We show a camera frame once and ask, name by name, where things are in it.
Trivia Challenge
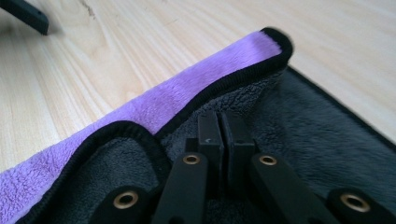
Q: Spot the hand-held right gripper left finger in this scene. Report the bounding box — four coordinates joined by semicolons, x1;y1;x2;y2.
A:
185;109;226;200

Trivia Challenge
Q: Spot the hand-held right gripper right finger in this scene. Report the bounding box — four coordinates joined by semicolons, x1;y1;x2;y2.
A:
219;111;258;195

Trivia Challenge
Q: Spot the purple and black cloth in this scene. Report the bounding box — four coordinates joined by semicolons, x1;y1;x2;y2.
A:
0;26;396;224

